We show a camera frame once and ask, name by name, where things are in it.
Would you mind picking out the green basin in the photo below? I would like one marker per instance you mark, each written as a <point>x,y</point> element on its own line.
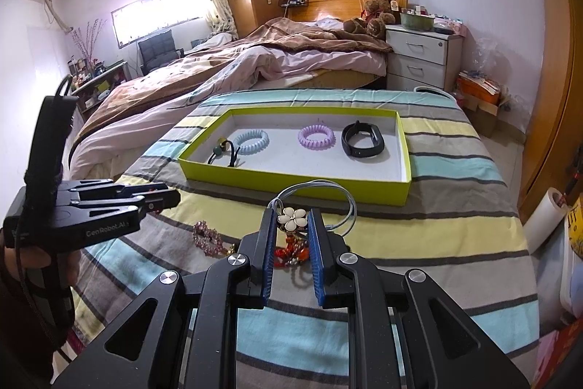
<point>416,22</point>

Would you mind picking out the yellow printed box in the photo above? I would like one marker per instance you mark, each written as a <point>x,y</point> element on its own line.
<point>576,229</point>

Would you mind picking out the brown cardboard box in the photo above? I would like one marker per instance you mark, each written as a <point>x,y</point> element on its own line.
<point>487,118</point>

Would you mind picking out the person's left hand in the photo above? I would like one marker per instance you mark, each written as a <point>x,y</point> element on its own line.
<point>63,273</point>

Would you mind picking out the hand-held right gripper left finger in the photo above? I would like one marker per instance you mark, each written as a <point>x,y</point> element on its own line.
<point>269,261</point>

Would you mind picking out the white paper roll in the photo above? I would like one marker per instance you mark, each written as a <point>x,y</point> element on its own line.
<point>542,220</point>

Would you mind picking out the wooden headboard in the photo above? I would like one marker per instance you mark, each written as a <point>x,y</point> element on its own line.
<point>337,4</point>

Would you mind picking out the orange box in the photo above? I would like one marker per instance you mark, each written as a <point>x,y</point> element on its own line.
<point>478,90</point>

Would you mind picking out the pink and brown blanket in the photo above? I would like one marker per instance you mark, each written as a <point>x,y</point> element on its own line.
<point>282,56</point>

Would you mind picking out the cluttered desk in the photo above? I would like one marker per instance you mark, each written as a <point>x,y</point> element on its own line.
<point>98,86</point>

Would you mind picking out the striped bed sheet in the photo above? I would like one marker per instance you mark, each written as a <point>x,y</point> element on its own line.
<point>432,234</point>

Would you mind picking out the yellow-green shallow cardboard box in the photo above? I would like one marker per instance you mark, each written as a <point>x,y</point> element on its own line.
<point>319,188</point>

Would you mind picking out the pink flower branches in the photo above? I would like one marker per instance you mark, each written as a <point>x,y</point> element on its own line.
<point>86,42</point>

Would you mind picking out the black chair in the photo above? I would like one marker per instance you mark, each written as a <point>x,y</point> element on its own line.
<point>157,51</point>

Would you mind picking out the white nightstand with drawers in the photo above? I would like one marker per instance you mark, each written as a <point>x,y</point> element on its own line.
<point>421,51</point>

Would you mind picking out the large wooden closet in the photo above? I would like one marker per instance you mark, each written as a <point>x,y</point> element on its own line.
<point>560,74</point>

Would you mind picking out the brown teddy bear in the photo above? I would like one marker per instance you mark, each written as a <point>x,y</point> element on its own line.
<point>375,22</point>

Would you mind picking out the window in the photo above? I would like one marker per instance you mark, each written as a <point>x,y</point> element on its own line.
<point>155,15</point>

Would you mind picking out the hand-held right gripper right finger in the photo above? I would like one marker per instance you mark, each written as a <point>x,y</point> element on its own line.
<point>317,261</point>

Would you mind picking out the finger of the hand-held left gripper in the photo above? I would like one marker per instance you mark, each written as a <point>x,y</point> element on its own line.
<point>159,200</point>
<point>100,190</point>

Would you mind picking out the black wristband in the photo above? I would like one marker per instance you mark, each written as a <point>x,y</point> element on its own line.
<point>350,147</point>

